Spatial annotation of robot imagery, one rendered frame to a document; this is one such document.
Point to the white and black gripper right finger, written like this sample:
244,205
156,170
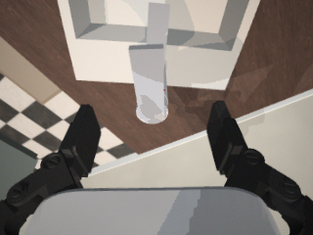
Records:
246,169

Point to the white square sink basin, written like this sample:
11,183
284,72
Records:
204,40

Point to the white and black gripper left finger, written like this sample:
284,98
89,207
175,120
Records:
58,172

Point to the white mixer tap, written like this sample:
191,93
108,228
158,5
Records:
147,63

